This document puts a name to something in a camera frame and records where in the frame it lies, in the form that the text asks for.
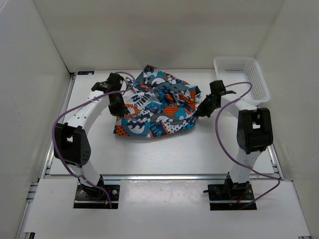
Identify colourful patterned shorts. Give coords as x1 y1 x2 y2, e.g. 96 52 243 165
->
113 65 201 138

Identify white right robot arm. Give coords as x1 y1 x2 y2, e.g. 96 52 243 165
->
195 91 273 199

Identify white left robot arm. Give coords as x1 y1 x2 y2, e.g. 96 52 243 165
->
52 77 126 201

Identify white plastic mesh basket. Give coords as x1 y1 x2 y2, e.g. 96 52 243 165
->
214 56 270 106

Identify small blue label sticker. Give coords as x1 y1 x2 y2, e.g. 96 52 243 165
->
77 71 95 75

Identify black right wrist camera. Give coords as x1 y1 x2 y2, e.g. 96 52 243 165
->
209 80 226 96

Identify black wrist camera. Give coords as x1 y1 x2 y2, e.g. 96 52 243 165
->
209 80 226 96
107 73 124 89

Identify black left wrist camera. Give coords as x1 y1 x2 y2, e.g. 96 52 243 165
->
107 73 124 89

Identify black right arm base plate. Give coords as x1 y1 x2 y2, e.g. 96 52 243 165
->
203 184 257 211

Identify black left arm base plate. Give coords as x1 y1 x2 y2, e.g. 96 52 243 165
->
73 183 120 209

